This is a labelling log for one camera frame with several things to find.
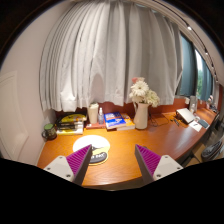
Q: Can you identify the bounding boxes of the white paper sheet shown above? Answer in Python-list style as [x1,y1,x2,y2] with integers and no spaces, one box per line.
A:
[189,121,202,132]

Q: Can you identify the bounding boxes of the white laptop on stand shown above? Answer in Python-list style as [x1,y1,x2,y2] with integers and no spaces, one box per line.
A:
[176,108,195,124]

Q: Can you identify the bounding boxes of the black office chair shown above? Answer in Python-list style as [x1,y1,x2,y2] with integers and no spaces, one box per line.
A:
[200,114,224,163]

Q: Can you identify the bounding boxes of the white pleated curtain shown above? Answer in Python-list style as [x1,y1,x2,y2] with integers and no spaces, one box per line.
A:
[40,0,183,112]

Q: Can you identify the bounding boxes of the clear sanitizer bottle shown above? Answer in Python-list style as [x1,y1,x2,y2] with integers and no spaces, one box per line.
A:
[98,107,104,124]

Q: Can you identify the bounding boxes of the black cable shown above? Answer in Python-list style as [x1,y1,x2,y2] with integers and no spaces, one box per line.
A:
[147,113,178,128]

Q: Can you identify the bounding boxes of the white and pink flowers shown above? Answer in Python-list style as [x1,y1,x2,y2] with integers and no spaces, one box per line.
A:
[129,77,160,108]

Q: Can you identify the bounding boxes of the orange book under blue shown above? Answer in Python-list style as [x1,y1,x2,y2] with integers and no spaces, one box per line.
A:
[117,113,135,131]

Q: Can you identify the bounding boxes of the stack of dark books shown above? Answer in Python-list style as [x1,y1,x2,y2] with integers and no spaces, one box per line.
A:
[56,114,87,135]

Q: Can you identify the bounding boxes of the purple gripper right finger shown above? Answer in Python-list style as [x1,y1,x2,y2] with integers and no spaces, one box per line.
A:
[135,144,182,184]

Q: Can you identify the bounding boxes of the dark teal curtain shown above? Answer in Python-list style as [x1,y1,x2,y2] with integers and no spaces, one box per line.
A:
[177,35,213,101]

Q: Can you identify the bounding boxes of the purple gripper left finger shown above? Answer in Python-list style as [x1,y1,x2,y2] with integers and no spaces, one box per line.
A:
[44,145,92,186]

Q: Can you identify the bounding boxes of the round white yellow mouse pad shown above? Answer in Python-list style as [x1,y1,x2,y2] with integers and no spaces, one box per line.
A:
[73,135,110,166]

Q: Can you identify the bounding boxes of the white ceramic vase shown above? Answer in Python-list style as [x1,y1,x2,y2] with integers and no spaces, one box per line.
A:
[134,103,149,130]

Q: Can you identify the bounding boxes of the white cylindrical container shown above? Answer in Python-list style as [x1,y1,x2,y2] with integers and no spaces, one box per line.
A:
[88,103,99,124]

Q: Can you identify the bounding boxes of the dark smartphone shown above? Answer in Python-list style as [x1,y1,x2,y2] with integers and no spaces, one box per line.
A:
[198,119,209,129]

